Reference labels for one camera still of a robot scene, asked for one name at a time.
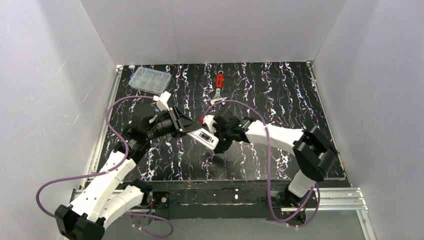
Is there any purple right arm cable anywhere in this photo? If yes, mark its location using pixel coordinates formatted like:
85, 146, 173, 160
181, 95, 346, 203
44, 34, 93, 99
202, 99, 322, 229

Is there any red handled adjustable wrench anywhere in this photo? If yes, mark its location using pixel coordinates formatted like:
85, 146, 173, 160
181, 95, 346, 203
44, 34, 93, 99
210, 70, 227, 105

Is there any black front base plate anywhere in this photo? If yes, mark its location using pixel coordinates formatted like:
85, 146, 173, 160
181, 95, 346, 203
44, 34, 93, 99
145, 179, 299, 222

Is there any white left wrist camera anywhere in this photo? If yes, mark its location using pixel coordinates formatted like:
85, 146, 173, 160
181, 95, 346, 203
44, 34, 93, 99
153, 91, 171, 112

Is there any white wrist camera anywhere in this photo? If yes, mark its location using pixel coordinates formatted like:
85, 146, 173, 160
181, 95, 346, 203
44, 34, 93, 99
200, 114, 217, 135
153, 91, 171, 112

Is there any clear plastic screw box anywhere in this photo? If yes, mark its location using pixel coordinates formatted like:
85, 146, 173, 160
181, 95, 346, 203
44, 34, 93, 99
128, 67, 171, 95

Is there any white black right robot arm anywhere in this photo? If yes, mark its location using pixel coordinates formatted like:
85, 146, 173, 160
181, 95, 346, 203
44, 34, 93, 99
203, 109, 338, 198

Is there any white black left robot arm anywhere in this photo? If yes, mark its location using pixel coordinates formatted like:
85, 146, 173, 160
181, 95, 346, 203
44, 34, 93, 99
54, 107, 219, 240

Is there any white remote control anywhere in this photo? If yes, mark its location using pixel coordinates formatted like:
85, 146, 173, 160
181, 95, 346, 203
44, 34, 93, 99
187, 128, 219, 151

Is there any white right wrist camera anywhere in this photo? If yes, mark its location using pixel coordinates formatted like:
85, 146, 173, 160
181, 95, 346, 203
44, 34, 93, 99
200, 114, 217, 135

